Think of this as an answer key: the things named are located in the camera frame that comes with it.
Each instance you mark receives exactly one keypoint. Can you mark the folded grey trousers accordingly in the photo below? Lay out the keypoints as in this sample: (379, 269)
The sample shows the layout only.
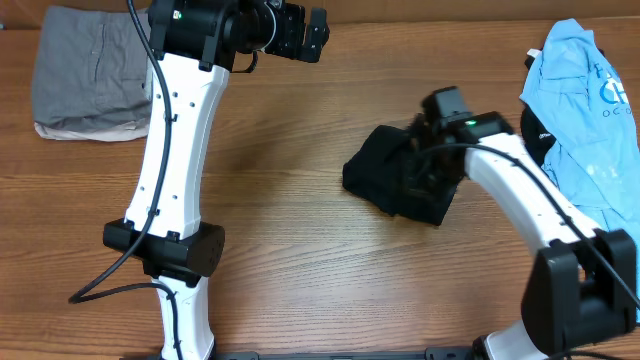
(90, 73)

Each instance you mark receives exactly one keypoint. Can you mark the folded beige garment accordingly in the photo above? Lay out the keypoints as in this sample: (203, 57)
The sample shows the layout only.
(120, 133)

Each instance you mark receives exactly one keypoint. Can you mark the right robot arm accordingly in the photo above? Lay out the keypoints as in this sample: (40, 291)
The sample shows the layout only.
(582, 286)

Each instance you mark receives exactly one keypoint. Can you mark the light blue t-shirt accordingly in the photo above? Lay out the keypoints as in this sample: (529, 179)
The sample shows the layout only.
(604, 185)

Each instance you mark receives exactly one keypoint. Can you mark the black t-shirt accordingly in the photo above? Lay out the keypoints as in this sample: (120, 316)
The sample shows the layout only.
(375, 173)

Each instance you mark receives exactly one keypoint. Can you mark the black garment under blue shirt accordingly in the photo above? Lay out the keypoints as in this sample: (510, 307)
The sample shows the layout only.
(536, 135)

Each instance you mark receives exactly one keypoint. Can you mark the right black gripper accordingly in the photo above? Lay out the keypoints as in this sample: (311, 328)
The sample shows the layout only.
(415, 186)

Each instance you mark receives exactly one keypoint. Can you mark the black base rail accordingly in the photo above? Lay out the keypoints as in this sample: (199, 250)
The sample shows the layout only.
(340, 355)

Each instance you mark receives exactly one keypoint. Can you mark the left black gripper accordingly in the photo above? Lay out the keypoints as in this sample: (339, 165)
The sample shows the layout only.
(287, 45)

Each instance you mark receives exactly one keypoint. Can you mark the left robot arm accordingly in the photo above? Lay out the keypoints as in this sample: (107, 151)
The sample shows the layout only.
(193, 45)

